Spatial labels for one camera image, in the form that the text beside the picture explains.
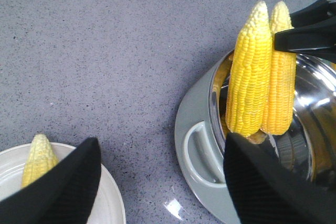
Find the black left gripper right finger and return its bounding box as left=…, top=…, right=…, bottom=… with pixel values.
left=223, top=133, right=335, bottom=223

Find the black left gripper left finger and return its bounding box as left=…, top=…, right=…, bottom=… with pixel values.
left=1, top=137, right=101, bottom=223

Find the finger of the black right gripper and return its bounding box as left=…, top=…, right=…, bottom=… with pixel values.
left=274, top=22, right=335, bottom=63
left=290, top=0, right=335, bottom=28

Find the green electric cooking pot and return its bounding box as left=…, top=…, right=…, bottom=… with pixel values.
left=175, top=52, right=335, bottom=223

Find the cream white plate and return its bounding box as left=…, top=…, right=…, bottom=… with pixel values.
left=1, top=144, right=126, bottom=224

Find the pale yellow corn cob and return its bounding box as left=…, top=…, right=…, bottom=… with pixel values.
left=20, top=133, right=59, bottom=188

